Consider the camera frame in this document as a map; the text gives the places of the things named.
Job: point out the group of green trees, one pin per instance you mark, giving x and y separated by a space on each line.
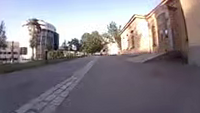
92 43

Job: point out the pale gabled building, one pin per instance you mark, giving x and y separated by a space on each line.
138 35

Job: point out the grey asphalt pavement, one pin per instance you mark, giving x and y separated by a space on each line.
130 90

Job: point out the concrete ramp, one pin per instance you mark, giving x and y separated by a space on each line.
146 57

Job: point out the tall glass building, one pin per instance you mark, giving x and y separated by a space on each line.
50 38

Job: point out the grey cobblestone strip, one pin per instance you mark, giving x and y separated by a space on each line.
53 97

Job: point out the thin tall tree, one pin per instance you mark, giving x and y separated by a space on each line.
35 29

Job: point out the brick building with arches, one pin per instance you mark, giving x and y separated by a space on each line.
168 28

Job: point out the grey asphalt road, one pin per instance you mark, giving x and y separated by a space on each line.
19 85

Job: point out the long grass verge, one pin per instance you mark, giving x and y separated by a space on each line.
12 67

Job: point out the yellow building with arched windows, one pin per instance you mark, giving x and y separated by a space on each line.
194 26

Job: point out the slim conifer tree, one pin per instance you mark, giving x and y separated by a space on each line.
0 37

